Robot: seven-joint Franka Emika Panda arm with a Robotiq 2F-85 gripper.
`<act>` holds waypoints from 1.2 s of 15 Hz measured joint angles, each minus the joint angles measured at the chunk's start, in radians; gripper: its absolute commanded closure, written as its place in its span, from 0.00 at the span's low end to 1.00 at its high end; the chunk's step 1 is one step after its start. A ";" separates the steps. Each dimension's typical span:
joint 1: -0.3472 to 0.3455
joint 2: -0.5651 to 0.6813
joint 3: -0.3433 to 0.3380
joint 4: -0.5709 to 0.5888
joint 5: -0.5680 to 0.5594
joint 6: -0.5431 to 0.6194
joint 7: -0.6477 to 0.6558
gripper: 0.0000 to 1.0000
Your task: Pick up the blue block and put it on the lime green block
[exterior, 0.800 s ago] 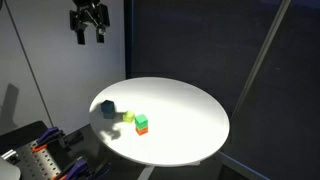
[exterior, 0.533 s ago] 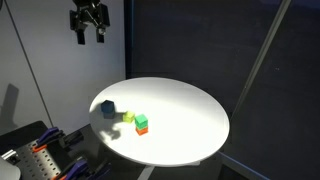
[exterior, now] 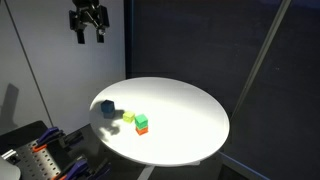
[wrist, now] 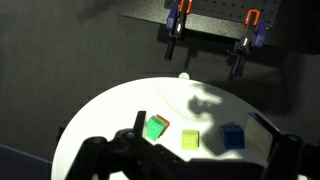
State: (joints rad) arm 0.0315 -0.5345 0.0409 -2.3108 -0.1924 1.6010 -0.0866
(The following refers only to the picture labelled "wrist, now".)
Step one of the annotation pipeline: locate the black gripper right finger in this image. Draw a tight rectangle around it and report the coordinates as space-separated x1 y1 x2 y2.
244 112 320 180

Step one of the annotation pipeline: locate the blue partition frame strip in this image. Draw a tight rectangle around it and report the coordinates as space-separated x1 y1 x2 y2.
0 143 53 165

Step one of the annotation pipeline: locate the blue block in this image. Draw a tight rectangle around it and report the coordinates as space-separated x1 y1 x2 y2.
219 123 246 150

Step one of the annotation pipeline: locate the purple black clamp orange tip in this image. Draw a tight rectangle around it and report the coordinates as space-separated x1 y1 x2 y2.
229 9 268 80
164 0 194 62

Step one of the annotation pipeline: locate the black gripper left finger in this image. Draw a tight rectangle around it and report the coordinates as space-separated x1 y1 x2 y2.
64 110 188 180

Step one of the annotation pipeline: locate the lime green block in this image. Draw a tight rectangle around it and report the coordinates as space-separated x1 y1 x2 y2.
181 129 200 151

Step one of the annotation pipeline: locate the orange red block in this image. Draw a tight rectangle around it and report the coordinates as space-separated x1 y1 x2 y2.
155 113 171 138

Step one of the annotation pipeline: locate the black pegboard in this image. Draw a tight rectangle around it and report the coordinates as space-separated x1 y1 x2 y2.
121 0 288 44

